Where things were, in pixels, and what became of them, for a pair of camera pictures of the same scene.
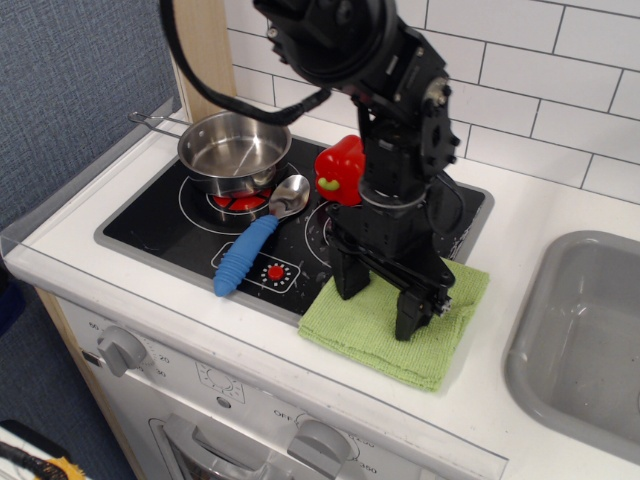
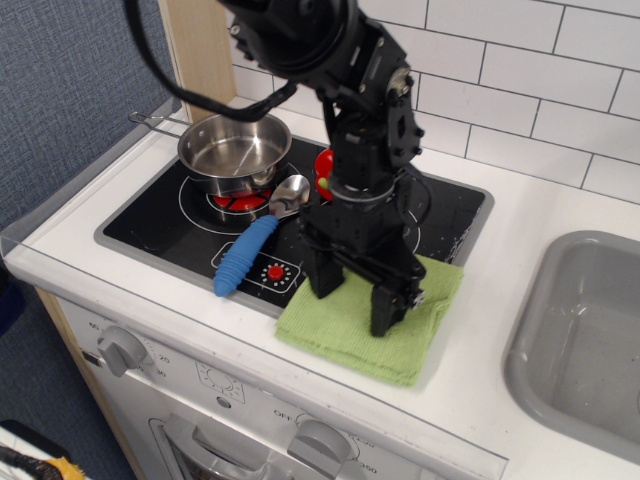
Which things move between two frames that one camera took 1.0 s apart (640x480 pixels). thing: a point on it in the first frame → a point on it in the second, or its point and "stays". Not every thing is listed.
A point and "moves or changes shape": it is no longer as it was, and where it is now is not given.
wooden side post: x=202 y=28 stays
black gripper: x=395 y=240 → x=362 y=229
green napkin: x=364 y=327 moves or changes shape
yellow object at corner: x=72 y=471 stays
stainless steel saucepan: x=227 y=154 stays
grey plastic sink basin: x=574 y=359 stays
